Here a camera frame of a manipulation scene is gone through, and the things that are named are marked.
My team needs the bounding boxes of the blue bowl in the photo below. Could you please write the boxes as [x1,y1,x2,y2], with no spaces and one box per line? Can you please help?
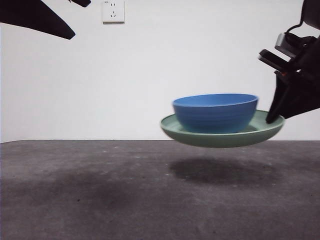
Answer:
[171,93,260,134]

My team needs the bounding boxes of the green plate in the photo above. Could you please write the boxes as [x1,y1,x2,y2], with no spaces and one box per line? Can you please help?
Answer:
[159,109,286,149]

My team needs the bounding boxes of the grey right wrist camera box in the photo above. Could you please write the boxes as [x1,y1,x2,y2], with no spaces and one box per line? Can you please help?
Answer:
[274,33,296,58]

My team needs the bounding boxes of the white wall socket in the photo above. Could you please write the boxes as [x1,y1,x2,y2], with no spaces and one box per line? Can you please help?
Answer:
[102,0,125,25]

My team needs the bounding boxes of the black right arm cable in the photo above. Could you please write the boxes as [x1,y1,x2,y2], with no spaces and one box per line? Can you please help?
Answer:
[284,22,305,36]

